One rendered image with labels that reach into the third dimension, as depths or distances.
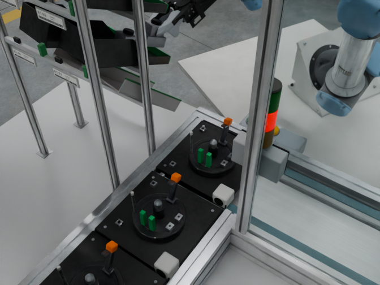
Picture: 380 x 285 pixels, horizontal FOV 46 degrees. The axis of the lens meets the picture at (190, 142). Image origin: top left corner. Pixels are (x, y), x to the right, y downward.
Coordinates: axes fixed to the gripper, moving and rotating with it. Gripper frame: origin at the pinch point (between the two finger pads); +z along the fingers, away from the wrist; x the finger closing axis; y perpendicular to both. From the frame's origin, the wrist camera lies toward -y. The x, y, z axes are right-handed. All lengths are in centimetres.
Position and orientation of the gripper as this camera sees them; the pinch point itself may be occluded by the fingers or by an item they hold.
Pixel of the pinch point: (152, 27)
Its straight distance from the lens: 127.6
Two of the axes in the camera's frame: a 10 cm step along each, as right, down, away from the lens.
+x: -5.8, -5.3, 6.2
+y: 4.0, 4.8, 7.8
